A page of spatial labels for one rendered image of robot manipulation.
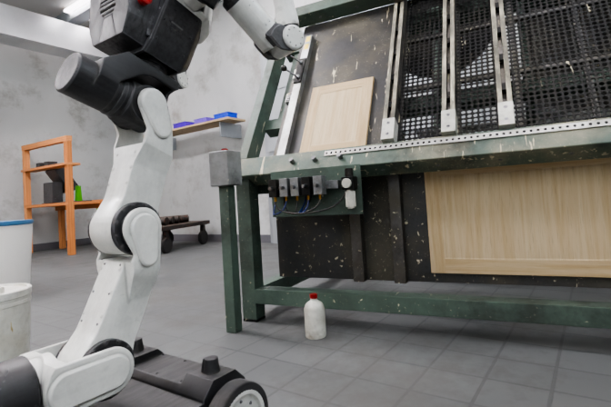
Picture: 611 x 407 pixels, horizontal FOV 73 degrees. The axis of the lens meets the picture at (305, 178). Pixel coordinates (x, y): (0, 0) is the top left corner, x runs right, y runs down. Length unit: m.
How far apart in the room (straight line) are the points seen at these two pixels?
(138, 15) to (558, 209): 1.81
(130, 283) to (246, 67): 5.76
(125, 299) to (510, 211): 1.65
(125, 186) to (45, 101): 7.81
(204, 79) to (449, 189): 5.81
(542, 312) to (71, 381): 1.65
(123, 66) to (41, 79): 7.83
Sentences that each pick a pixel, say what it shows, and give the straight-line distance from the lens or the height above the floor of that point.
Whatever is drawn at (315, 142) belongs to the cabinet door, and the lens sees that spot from 2.24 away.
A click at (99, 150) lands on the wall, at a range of 9.25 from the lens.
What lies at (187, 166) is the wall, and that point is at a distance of 7.56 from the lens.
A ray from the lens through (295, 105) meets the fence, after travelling 2.45.
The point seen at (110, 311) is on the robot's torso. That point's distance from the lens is 1.20.
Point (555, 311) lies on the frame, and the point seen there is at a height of 0.16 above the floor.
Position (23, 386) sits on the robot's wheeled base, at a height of 0.32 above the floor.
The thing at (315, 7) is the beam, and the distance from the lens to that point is 2.97.
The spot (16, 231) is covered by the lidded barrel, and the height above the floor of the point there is 0.53.
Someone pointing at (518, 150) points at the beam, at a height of 0.80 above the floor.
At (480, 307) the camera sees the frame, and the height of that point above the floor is 0.15.
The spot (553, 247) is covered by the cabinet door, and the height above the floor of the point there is 0.38.
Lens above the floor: 0.68
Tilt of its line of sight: 2 degrees up
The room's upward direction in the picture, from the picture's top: 4 degrees counter-clockwise
